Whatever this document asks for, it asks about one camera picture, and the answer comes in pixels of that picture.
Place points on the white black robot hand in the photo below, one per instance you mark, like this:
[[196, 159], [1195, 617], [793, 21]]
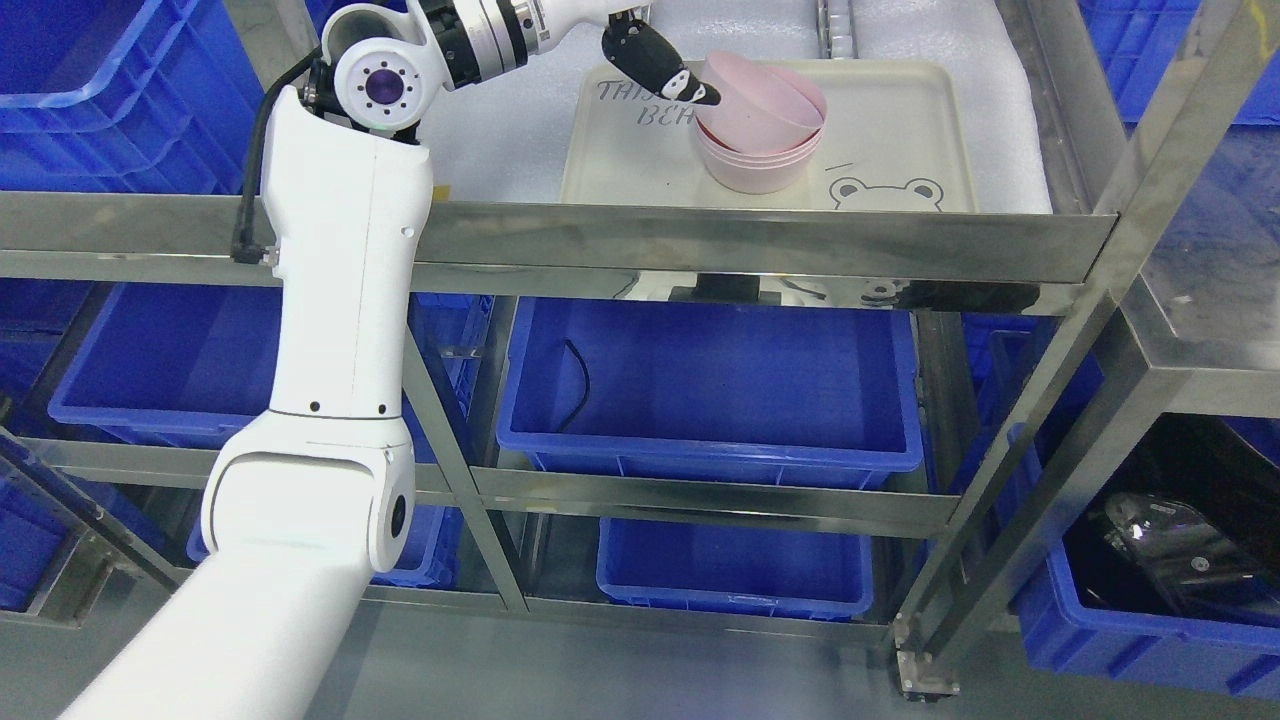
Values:
[[638, 50]]

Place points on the pink bowl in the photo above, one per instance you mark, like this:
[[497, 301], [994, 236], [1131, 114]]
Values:
[[760, 112]]

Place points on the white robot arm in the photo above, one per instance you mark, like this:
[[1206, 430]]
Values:
[[311, 499]]

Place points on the stack of pink bowls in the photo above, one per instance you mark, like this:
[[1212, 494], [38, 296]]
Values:
[[750, 174]]

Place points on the steel shelf rack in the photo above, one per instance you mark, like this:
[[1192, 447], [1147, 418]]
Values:
[[908, 260], [1187, 346]]

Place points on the blue bin middle shelf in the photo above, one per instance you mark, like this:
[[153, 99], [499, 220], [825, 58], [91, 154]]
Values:
[[775, 396]]

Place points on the blue bin shelf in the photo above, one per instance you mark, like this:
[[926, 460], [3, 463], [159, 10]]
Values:
[[775, 396], [736, 570], [178, 365]]

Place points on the blue bin bottom shelf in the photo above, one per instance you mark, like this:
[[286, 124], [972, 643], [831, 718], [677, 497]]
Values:
[[736, 570]]

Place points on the blue bin left shelf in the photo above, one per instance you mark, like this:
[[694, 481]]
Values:
[[178, 365]]

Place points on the cream tray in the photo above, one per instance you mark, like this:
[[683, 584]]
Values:
[[893, 142]]

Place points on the blue bin upper left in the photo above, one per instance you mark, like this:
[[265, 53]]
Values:
[[124, 97]]

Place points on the black helmet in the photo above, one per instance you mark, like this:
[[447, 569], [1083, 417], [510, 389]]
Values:
[[1187, 526]]

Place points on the blue bin with helmet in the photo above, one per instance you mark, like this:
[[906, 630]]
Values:
[[1061, 634]]

